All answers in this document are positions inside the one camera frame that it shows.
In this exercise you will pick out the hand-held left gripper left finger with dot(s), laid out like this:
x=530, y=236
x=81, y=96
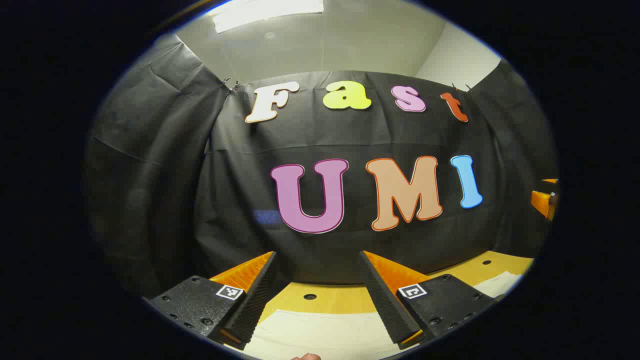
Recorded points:
x=255, y=310

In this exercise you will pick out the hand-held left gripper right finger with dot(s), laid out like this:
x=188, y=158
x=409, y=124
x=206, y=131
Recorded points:
x=385, y=305

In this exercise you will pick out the white jeans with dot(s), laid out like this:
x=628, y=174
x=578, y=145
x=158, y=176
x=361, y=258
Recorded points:
x=320, y=335

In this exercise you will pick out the black backdrop cloth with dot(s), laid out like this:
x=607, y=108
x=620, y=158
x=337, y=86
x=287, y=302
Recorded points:
x=240, y=175

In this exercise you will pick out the ceiling light panel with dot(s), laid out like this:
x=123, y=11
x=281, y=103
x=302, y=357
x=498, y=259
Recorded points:
x=265, y=12

